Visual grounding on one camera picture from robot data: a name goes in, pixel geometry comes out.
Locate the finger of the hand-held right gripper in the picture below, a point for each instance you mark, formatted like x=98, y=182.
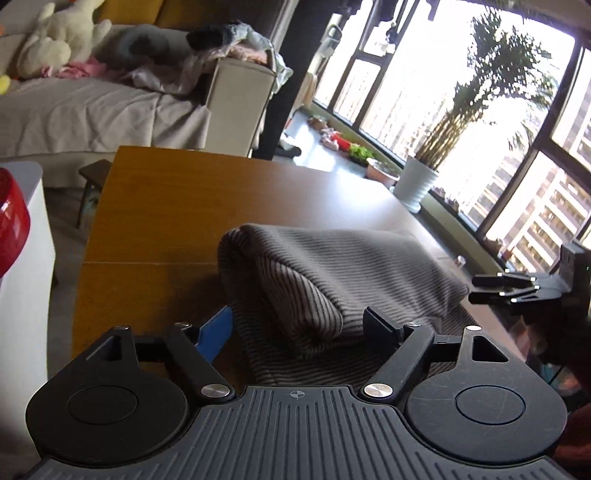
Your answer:
x=503, y=279
x=498, y=297

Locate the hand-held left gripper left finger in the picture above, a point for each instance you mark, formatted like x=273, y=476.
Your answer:
x=214, y=337

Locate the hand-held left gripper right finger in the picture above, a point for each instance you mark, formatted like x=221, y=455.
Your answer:
x=383, y=325

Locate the grey striped sweater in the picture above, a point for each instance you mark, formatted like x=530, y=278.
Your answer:
x=323, y=267

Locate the pile of loose clothes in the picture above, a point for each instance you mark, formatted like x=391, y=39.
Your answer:
x=249, y=50

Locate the pink bowl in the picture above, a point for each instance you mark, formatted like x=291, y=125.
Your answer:
x=381, y=175

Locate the small green leafy plant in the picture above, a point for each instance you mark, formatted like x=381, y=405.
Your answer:
x=360, y=153

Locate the tall green bamboo plant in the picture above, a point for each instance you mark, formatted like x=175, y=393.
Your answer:
x=461, y=101

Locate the small red planter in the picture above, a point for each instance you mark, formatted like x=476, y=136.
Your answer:
x=344, y=143

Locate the white side table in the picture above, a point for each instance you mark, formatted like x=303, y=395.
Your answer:
x=27, y=323

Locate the pink toy figure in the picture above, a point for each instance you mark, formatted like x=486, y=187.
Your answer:
x=328, y=138

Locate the wooden stool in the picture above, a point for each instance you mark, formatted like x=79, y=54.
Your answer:
x=94, y=168

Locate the small tan ornament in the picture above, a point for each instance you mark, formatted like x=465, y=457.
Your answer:
x=318, y=123

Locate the red glossy round container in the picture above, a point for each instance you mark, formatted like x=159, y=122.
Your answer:
x=11, y=221

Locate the white hanging cloth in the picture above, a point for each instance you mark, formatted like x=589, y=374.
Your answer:
x=309, y=90

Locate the sofa with grey cover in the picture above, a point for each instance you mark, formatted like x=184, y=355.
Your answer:
x=92, y=115

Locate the pink cloth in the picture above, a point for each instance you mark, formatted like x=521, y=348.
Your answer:
x=87, y=68

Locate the grey neck pillow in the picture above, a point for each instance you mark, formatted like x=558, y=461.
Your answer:
x=138, y=44

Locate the yellow sofa cushion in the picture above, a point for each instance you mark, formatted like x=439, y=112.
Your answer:
x=203, y=14
x=134, y=9

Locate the yellow-green oval plush toy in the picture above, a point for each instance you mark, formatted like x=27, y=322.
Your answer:
x=3, y=85

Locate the white duck plush toy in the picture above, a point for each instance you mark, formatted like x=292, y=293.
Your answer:
x=55, y=37

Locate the black window frame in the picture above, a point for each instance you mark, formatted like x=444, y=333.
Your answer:
x=505, y=191

